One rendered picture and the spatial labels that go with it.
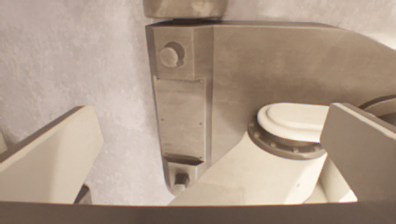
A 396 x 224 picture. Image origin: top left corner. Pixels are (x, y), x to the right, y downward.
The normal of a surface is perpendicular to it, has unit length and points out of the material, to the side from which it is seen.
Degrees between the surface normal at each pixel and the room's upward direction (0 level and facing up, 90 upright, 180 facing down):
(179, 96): 0
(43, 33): 0
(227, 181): 90
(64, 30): 0
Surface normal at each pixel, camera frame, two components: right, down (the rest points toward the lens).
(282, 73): -0.21, 0.47
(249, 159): -0.01, -0.88
